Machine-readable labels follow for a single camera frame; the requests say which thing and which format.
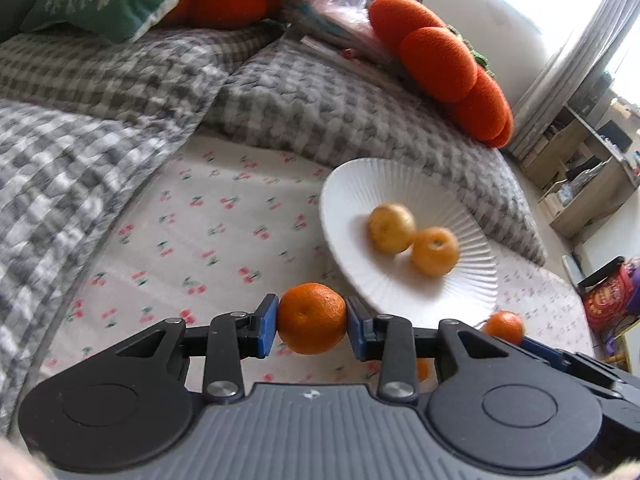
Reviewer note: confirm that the clear plastic bag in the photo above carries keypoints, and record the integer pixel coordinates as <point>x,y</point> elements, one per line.
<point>345,15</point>

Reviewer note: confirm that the grey curtain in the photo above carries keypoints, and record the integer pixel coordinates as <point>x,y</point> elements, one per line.
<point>575,70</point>

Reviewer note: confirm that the wooden shelf unit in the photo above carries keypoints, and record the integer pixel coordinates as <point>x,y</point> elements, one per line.
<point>600,195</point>

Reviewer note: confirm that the red bag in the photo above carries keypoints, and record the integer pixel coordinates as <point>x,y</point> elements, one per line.
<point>605,302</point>

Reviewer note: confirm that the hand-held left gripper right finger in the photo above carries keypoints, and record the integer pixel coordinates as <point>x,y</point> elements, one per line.
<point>356,331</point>

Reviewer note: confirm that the single yellow citrus fruit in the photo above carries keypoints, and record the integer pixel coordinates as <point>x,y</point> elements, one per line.
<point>435,252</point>
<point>392,227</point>

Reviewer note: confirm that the orange mandarin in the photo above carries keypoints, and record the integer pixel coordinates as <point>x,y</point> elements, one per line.
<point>310,317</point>
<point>423,370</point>
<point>504,326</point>

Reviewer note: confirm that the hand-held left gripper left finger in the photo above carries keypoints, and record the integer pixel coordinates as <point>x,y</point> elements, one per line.
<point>267,326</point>

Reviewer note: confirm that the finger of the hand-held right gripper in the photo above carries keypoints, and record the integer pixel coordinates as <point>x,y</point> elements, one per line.
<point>542,350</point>

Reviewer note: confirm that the cherry print bedsheet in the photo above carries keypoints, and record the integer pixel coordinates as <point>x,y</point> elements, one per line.
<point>210,240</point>

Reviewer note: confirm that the grey checkered blanket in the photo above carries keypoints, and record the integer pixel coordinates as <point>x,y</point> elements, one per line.
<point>300,90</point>

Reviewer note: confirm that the stack of papers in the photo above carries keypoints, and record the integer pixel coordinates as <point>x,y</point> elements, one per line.
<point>345,60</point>

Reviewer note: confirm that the white ribbed plate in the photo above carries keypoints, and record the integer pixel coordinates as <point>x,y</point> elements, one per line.
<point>350,195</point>

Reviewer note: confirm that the orange pumpkin cushion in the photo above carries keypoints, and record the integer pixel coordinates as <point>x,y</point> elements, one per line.
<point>225,2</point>
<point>440,60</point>

